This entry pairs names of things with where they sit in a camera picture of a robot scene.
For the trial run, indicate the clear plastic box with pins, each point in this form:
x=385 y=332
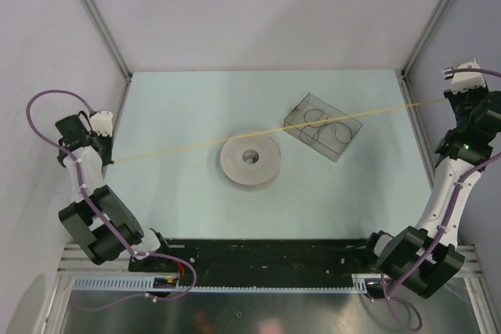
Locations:
x=322 y=127

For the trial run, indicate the right aluminium frame post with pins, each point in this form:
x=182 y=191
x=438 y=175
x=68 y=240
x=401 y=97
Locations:
x=438 y=13

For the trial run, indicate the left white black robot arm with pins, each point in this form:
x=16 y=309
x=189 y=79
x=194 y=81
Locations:
x=96 y=218

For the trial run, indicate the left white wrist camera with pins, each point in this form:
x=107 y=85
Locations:
x=101 y=123

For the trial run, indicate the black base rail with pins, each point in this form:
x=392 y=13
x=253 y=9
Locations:
x=262 y=263

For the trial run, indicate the aluminium frame post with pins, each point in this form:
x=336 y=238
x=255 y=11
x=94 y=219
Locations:
x=92 y=10
x=438 y=13

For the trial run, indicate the white plastic spool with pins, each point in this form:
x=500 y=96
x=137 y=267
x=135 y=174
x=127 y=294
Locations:
x=252 y=163

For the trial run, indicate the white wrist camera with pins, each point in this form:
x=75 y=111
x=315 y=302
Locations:
x=464 y=81
x=101 y=123

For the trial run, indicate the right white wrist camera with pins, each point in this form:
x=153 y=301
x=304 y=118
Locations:
x=464 y=81

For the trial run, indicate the left aluminium frame post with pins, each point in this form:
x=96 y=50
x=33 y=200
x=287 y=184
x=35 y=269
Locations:
x=92 y=10

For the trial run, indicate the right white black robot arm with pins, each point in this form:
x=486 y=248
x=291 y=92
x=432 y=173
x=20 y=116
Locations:
x=424 y=257

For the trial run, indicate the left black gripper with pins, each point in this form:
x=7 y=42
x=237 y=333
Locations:
x=108 y=141

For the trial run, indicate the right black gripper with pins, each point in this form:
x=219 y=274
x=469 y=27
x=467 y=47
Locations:
x=455 y=98

